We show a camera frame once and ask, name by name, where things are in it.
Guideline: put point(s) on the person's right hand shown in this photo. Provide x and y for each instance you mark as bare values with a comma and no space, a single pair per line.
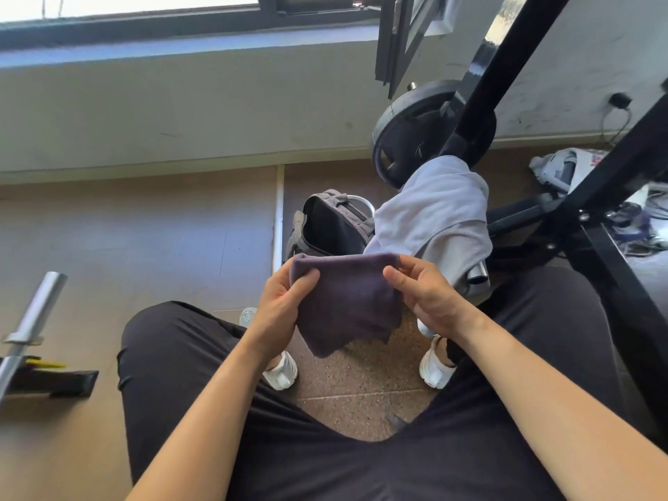
428,302

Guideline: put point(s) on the person's left hand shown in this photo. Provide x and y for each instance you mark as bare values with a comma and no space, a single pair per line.
279,318

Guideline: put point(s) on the grey towel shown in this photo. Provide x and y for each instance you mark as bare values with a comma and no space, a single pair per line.
459,250

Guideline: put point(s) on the dark purple towel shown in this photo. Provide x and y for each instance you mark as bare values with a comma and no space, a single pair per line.
349,302

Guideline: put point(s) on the pale lavender towel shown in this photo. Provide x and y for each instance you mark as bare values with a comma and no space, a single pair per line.
433,203

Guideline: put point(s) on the grey backpack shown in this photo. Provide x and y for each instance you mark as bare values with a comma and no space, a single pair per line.
329,224

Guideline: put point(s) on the person's left forearm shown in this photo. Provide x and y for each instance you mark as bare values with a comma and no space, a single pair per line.
209,427

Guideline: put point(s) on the person's right forearm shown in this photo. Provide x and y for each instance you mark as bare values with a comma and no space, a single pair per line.
548,412

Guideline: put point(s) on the white left shoe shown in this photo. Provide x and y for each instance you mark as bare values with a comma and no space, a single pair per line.
282,373

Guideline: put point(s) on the white shoe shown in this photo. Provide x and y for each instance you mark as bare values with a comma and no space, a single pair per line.
436,367
282,373

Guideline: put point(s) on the silver plate holder bar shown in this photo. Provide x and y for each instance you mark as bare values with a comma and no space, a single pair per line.
477,273

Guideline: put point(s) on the white right shoe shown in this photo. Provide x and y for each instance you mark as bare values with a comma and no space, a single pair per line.
436,367

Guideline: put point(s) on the pale floor divider strip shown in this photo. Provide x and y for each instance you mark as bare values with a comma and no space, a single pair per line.
278,219

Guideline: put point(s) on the black weight plate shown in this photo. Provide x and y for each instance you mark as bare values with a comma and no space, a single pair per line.
402,125

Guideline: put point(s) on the white printed bag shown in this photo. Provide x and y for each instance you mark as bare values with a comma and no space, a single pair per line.
553,169

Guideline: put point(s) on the yellow black squat rack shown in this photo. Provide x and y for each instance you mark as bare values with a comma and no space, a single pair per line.
73,383

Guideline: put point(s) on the silver barbell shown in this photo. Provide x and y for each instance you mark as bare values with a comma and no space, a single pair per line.
44,302

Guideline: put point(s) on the black open window sash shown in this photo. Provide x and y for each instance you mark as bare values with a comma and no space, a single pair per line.
389,41

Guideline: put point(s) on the black weight machine frame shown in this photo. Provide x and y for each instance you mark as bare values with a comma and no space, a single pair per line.
621,156

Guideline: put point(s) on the black window frame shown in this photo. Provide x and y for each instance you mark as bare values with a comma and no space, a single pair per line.
156,24

